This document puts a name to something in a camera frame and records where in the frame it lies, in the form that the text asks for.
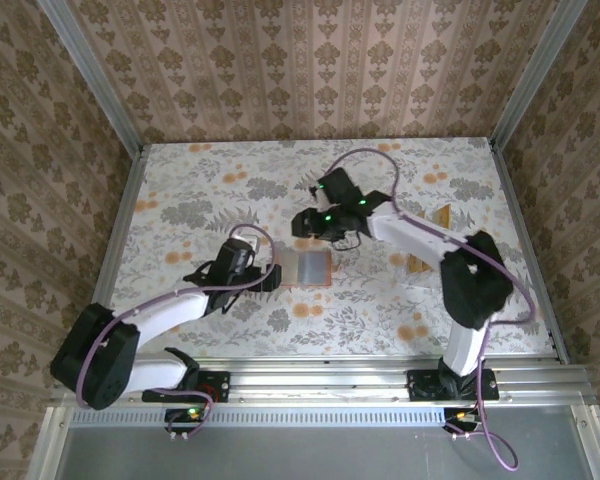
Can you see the wooden card stand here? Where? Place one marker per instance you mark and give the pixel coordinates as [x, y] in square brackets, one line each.
[442, 216]

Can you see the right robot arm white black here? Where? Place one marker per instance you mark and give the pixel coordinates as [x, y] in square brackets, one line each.
[405, 237]

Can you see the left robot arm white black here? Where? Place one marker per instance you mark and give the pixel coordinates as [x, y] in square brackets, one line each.
[170, 312]

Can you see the left control board green light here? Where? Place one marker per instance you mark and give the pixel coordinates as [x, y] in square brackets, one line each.
[190, 415]

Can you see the grey metal panel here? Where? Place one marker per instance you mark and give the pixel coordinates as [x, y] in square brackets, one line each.
[305, 455]

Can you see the aluminium mounting rail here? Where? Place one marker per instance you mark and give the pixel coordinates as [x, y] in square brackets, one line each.
[320, 380]

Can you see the aluminium table side rail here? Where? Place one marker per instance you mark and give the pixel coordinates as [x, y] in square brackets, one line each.
[125, 220]
[525, 220]

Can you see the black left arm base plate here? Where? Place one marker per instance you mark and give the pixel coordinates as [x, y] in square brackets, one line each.
[220, 385]

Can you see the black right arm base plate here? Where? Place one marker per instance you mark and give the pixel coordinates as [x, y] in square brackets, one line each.
[420, 387]

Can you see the aluminium frame post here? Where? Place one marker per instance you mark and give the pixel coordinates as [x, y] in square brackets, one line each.
[535, 75]
[95, 85]

